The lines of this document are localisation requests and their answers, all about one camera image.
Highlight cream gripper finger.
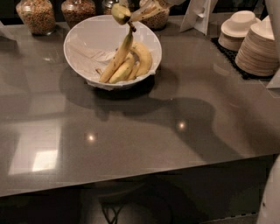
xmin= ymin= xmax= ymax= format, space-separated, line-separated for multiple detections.
xmin=130 ymin=0 xmax=171 ymax=22

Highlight green-yellow banana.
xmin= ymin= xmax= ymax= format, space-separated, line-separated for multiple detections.
xmin=111 ymin=3 xmax=131 ymax=25

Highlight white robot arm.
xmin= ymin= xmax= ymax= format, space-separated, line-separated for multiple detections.
xmin=151 ymin=0 xmax=280 ymax=224

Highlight right large yellow banana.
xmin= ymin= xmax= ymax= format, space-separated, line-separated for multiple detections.
xmin=130 ymin=42 xmax=152 ymax=76

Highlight small hidden yellow banana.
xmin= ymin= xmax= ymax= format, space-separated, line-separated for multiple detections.
xmin=127 ymin=61 xmax=140 ymax=81

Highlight large white bowl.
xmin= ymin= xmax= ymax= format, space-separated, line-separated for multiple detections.
xmin=63 ymin=14 xmax=163 ymax=91

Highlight glass cereal jar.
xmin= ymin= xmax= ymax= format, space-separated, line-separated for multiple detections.
xmin=61 ymin=0 xmax=96 ymax=28
xmin=16 ymin=0 xmax=56 ymax=35
xmin=101 ymin=0 xmax=129 ymax=15
xmin=141 ymin=8 xmax=170 ymax=30

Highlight left stack paper bowls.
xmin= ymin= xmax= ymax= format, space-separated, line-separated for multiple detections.
xmin=218 ymin=10 xmax=261 ymax=52

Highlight stack paper bowls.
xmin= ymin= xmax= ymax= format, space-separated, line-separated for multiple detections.
xmin=234 ymin=16 xmax=279 ymax=77
xmin=218 ymin=10 xmax=261 ymax=52

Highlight black rubber mat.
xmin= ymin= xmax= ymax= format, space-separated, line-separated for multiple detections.
xmin=211 ymin=38 xmax=272 ymax=80

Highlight left glass cereal jar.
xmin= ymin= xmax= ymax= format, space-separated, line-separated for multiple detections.
xmin=16 ymin=0 xmax=56 ymax=35

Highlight right stack paper bowls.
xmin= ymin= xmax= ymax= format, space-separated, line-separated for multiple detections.
xmin=234 ymin=16 xmax=279 ymax=77

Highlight white paper at left edge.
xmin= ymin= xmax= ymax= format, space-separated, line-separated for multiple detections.
xmin=0 ymin=21 xmax=15 ymax=40

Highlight dark stool under table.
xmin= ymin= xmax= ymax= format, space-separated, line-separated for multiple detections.
xmin=94 ymin=178 xmax=145 ymax=224

